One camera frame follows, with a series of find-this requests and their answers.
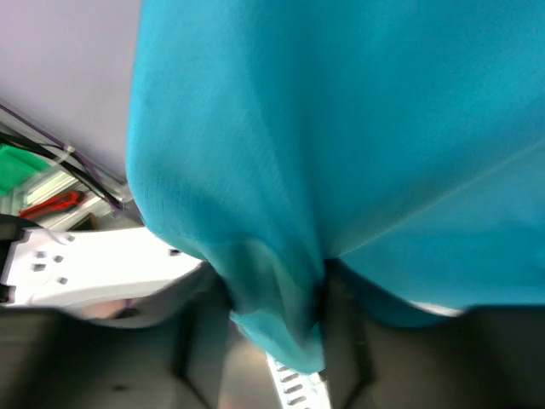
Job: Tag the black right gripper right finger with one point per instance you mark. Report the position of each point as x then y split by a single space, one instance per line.
487 357

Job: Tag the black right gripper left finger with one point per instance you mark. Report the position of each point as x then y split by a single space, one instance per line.
178 349

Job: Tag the teal blue t shirt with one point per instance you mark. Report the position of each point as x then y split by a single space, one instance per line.
405 138

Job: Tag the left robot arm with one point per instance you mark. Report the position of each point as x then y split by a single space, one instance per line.
77 269

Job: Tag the green plastic bin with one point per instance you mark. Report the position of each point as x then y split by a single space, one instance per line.
17 166

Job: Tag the red handled pliers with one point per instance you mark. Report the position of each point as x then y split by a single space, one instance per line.
58 204

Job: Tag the aluminium frame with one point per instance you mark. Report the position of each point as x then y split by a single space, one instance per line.
108 203

